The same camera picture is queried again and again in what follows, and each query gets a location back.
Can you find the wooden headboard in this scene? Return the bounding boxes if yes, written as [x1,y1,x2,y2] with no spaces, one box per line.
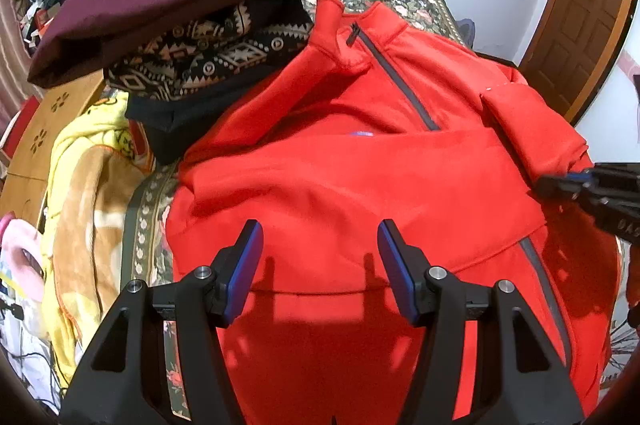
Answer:
[0,75,106,231]

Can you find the black patterned folded garment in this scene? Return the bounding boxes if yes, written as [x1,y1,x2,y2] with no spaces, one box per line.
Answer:
[102,0,316,103]

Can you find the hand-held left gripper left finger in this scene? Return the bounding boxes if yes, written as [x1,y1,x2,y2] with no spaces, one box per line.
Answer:
[59,219,264,425]

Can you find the red zip jacket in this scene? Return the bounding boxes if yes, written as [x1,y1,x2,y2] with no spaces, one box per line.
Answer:
[165,0,623,425]

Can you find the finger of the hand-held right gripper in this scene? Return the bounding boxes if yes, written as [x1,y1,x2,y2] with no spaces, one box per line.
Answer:
[537,169,601,207]

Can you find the striped curtain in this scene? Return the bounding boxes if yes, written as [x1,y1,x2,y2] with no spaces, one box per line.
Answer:
[0,0,46,131]

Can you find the floral bedspread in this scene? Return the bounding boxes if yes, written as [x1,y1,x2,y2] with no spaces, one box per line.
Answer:
[120,0,640,425]

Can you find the yellow plush blanket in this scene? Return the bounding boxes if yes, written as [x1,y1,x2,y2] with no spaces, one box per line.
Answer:
[40,92,156,386]

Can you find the wooden door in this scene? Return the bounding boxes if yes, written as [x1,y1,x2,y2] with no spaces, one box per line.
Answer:
[517,0,638,126]

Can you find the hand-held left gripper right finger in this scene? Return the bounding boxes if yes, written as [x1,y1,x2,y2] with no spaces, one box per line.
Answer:
[377,219,586,425]

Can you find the pink plush item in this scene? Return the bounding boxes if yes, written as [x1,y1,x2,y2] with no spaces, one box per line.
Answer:
[0,212,46,306]

